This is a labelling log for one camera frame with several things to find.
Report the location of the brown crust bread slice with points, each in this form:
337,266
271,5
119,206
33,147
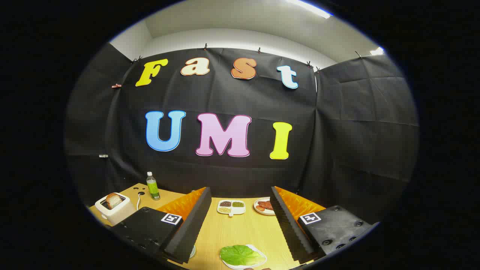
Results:
113,200

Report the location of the green label plastic bottle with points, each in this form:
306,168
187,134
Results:
153,186

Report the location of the white round meat plate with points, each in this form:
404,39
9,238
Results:
258,211

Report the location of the brown cooked meat piece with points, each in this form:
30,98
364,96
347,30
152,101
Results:
264,205

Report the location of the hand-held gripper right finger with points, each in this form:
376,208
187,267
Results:
290,228

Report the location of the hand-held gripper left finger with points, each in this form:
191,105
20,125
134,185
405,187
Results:
189,228

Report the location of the ceiling light strip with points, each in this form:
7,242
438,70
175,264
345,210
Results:
377,50

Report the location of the white toaster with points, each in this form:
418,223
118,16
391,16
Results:
112,215

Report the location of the white divided bean dish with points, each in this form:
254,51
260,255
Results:
231,207

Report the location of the pale green round plate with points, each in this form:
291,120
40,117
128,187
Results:
192,251

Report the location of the green lettuce leaf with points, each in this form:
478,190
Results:
240,255

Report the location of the black backdrop cloth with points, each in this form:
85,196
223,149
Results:
337,131

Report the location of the white square plate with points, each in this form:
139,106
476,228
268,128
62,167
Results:
261,250

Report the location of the red backdrop clip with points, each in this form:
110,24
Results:
116,85

